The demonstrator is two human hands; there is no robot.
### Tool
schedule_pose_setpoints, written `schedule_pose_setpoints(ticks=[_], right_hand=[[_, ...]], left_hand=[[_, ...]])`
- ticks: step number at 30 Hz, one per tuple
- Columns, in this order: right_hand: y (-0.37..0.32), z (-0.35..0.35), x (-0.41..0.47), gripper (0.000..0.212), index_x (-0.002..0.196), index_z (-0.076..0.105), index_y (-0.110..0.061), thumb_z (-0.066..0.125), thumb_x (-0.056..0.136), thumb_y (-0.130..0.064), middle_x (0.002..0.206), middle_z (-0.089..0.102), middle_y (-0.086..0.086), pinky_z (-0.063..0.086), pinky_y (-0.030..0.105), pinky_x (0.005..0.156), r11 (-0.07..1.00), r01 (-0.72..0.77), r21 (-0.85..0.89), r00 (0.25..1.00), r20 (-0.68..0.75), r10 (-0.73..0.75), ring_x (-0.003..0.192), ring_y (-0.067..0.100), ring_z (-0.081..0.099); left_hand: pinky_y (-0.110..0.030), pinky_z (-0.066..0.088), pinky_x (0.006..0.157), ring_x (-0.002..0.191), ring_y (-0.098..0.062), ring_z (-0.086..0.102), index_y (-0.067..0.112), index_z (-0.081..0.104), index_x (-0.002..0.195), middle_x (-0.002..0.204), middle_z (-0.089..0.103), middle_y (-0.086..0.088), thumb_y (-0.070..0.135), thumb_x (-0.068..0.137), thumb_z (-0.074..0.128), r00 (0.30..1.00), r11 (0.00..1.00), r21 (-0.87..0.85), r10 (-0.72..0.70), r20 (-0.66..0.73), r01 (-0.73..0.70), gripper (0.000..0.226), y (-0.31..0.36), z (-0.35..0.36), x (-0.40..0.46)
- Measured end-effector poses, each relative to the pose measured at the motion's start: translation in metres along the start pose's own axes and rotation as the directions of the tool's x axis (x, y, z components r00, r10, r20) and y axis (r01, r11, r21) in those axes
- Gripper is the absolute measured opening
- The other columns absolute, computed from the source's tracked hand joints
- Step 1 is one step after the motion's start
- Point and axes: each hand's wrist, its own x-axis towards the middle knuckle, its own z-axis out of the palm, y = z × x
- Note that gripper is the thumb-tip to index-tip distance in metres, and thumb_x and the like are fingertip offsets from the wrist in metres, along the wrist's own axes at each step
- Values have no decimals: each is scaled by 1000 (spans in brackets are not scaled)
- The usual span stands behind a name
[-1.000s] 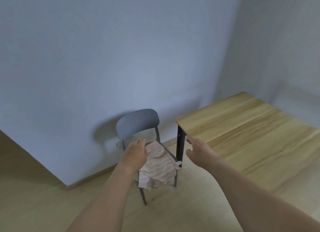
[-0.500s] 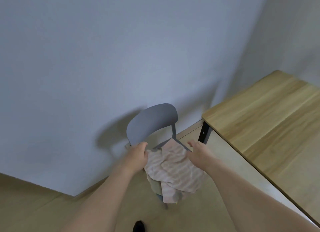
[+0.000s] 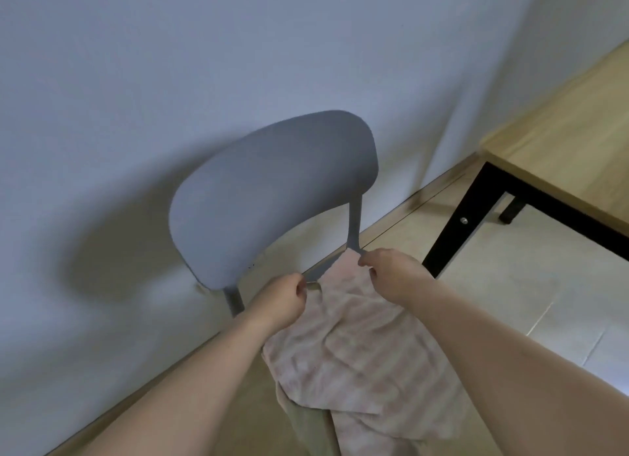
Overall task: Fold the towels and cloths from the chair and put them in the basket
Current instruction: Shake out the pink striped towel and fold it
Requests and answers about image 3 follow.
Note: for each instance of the person's right hand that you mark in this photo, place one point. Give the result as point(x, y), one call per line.
point(398, 279)

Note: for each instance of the grey plastic chair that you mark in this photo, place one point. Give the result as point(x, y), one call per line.
point(270, 190)

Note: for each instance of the pink towel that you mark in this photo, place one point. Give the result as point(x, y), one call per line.
point(358, 357)

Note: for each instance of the olive floral cloth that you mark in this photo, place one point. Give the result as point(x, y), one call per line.
point(312, 431)

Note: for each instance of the person's left forearm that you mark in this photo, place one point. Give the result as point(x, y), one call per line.
point(177, 396)

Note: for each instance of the person's left hand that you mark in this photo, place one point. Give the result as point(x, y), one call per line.
point(280, 303)

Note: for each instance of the person's right forearm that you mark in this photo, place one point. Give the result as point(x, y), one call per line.
point(521, 372)

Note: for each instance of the wooden table with black legs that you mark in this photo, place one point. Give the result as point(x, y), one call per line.
point(580, 141)

